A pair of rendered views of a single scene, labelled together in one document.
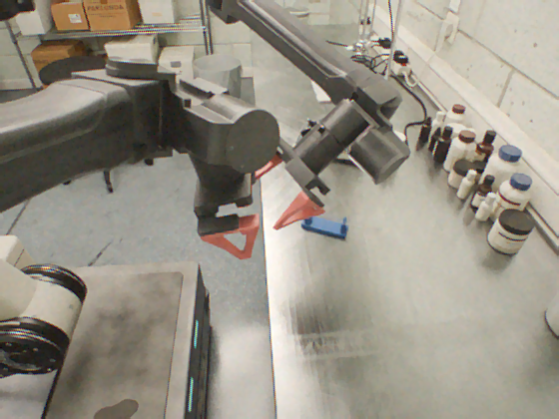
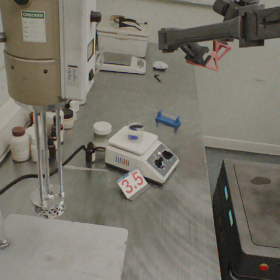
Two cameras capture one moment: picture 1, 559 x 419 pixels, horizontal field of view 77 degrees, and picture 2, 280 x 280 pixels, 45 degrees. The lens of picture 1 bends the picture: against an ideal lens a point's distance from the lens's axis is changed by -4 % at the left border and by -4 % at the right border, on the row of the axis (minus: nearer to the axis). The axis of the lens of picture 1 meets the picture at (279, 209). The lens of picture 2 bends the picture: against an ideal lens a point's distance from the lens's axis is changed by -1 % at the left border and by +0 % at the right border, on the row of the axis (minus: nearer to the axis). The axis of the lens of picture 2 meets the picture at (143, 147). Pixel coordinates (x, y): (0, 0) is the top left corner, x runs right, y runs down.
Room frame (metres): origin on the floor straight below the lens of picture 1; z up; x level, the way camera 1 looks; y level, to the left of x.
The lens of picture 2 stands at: (1.78, -0.06, 1.38)
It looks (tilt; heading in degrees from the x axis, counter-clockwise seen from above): 32 degrees down; 186
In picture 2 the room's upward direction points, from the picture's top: 7 degrees clockwise
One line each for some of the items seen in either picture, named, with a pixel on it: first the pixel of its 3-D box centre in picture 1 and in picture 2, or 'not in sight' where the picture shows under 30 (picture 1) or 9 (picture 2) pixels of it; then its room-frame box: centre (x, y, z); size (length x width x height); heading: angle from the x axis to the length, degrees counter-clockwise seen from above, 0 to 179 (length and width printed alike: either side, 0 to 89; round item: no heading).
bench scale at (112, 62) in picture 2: not in sight; (121, 62); (0.02, -0.41, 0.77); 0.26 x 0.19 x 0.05; 98
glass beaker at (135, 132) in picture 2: not in sight; (136, 129); (0.89, -0.18, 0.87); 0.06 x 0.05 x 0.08; 31
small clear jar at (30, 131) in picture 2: (453, 138); (35, 139); (0.90, -0.50, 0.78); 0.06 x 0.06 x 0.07
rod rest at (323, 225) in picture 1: (324, 221); (168, 117); (0.57, -0.10, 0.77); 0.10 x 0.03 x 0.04; 69
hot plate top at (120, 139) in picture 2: not in sight; (133, 139); (0.88, -0.18, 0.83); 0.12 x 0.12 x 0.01; 74
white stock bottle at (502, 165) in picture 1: (500, 173); not in sight; (0.69, -0.53, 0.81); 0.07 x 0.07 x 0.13
